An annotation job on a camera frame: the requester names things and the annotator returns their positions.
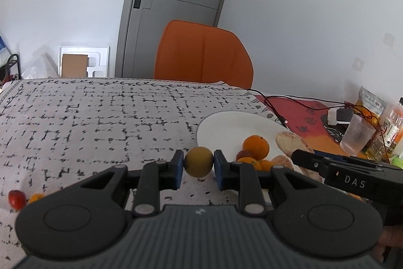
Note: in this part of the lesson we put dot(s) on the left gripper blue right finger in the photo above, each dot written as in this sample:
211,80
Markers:
240,177

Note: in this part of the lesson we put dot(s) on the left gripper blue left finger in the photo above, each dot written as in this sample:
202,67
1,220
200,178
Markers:
156,176

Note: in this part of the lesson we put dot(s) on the yellow-brown round fruit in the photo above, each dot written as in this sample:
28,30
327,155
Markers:
198,162

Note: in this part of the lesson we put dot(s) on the peeled citrus segments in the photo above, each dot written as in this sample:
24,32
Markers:
288,142

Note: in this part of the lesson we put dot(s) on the person's right hand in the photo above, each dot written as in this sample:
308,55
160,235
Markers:
390,237

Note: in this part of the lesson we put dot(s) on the dark red plum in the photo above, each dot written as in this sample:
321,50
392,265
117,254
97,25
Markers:
243,154

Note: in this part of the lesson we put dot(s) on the small orange kumquat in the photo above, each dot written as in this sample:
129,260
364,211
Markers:
266,165

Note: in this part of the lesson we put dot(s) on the large orange mandarin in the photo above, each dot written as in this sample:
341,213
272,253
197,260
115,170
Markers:
257,146

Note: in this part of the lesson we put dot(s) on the white round plate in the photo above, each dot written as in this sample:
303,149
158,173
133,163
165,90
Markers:
227,130

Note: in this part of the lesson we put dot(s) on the clear plastic cup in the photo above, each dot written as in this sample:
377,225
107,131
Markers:
358,133

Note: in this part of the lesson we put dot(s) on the bottle with orange cap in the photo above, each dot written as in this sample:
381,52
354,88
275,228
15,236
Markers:
392,127

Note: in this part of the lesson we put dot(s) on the snack bag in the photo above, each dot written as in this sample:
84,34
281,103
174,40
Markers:
370,106

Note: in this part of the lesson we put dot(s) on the white charger adapter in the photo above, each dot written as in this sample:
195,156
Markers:
341,116

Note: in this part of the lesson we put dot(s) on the red orange placemat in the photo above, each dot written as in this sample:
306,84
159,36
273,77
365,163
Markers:
308,119

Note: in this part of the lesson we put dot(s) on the patterned white tablecloth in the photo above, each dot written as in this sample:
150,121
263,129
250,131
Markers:
55,132

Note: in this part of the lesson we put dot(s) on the small orange fruit on cloth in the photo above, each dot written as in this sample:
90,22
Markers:
36,197

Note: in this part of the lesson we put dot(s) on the orange chair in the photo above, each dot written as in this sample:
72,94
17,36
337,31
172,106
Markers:
197,53

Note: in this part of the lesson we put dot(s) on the white foam packaging board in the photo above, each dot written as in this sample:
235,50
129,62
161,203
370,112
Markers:
98,59

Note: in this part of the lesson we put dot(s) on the brown cardboard piece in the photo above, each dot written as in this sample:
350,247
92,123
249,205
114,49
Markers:
74,66

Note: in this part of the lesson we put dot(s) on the small red fruit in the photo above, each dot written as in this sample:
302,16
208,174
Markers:
17,199

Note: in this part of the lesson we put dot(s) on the blue white plastic bag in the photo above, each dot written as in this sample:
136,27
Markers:
4,51

